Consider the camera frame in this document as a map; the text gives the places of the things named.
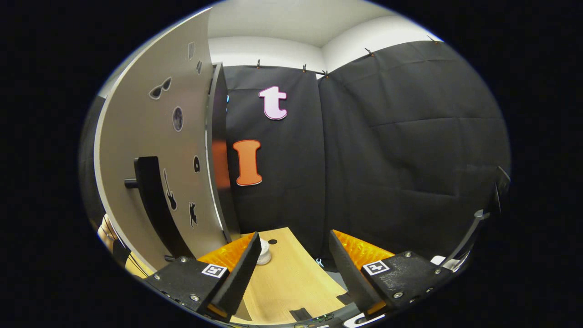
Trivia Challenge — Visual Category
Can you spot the small white round container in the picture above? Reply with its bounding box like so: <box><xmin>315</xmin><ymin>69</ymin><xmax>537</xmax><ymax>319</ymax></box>
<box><xmin>257</xmin><ymin>239</ymin><xmax>273</xmax><ymax>266</ymax></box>

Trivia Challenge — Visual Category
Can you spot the black backdrop cloth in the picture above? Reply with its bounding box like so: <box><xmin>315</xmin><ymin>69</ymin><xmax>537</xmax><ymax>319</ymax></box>
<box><xmin>223</xmin><ymin>40</ymin><xmax>511</xmax><ymax>274</ymax></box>

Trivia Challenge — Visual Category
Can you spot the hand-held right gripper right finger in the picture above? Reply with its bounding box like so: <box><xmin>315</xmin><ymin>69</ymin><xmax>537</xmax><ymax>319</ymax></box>
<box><xmin>328</xmin><ymin>229</ymin><xmax>451</xmax><ymax>316</ymax></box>

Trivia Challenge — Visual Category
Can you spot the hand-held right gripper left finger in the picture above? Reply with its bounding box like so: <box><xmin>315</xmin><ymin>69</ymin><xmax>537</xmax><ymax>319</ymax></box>
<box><xmin>143</xmin><ymin>231</ymin><xmax>263</xmax><ymax>323</ymax></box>

